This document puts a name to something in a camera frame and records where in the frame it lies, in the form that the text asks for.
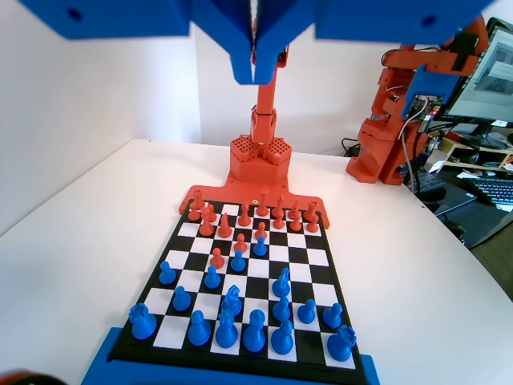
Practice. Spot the blue chess knight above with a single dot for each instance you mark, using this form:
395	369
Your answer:
231	301
281	284

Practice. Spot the blue bracket with circuit board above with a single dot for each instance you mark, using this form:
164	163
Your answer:
433	80

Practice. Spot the red robot arm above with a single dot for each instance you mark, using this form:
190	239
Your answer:
265	100
376	152

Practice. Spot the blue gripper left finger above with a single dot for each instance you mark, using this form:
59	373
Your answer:
224	32

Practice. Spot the red arm base mount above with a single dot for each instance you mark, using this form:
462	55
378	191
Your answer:
260	168

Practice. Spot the black and white chessboard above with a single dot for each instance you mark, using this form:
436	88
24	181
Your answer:
316	256

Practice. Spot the black computer monitor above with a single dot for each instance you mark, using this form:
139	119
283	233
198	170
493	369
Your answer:
493	68

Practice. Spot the blue chess queen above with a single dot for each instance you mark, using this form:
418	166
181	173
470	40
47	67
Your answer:
226	335

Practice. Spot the dark desk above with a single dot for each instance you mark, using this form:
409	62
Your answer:
481	224

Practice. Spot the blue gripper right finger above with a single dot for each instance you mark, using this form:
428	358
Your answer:
284	28

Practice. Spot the blue arm base mount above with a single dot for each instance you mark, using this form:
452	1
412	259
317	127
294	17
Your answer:
100	361

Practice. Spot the blue chess pawn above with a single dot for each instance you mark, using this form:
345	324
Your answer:
281	310
237	262
181	301
167	274
307	313
332	317
259	248
212	278

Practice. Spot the blue chess bishop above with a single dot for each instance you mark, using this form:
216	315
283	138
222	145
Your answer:
281	341
199	331

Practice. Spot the wooden monitor riser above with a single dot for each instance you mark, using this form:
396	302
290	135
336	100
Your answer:
481	154

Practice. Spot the black keyboard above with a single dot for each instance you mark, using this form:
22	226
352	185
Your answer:
491	190

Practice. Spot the red chess pawn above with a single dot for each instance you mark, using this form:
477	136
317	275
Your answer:
261	232
194	214
216	260
296	225
239	244
277	224
313	227
215	216

